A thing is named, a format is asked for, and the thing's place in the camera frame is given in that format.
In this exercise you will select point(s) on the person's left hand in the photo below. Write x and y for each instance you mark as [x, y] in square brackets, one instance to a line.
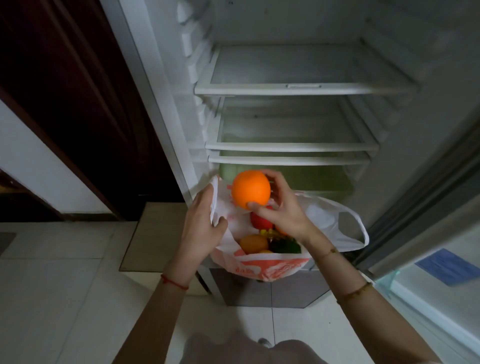
[197, 232]

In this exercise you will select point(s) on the person's right hand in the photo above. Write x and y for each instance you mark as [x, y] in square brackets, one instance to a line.
[290, 215]

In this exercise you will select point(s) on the person's left thumb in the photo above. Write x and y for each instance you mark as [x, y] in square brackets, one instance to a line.
[221, 226]

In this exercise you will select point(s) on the person's right thumb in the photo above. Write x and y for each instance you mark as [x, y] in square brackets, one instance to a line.
[262, 210]

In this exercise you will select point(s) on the large orange fruit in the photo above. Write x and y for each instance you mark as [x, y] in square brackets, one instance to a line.
[250, 189]

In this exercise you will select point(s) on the white plastic shopping bag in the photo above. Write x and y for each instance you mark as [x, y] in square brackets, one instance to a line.
[326, 217]

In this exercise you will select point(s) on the person's left forearm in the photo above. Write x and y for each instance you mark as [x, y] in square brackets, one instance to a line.
[161, 318]

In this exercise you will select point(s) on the person's right forearm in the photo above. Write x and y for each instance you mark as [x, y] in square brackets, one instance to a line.
[360, 303]

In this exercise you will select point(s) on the red fruit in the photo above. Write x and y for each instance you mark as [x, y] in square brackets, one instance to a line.
[260, 221]

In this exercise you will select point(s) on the yellow fruit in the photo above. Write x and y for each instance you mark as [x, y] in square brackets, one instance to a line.
[270, 234]

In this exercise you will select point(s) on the small orange fruit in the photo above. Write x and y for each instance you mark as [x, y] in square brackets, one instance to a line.
[253, 243]

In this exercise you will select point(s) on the dark green vegetable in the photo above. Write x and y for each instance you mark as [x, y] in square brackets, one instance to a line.
[285, 246]

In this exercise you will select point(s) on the glass crisper cover shelf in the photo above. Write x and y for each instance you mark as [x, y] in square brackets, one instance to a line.
[285, 160]

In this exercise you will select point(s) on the clear crisper drawer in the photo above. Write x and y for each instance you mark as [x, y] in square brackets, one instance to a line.
[311, 178]

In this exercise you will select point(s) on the brown floor mat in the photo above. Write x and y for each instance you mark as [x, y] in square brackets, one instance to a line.
[157, 236]

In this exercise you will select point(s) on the person's gray shoe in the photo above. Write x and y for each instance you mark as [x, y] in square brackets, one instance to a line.
[264, 342]

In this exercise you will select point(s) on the wide glass refrigerator shelf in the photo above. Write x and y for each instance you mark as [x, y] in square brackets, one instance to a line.
[300, 88]

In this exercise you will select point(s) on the person's gray shorts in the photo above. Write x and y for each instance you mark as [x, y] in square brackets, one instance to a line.
[255, 350]

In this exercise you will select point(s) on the white refrigerator door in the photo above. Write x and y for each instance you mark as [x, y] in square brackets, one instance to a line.
[431, 243]

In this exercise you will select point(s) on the white refrigerator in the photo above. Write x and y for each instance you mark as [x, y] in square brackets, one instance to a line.
[285, 33]

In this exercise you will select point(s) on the blue sticker label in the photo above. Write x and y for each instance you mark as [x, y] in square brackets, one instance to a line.
[448, 266]

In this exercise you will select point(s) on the dark wooden door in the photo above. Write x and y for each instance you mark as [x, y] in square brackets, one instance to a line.
[75, 93]

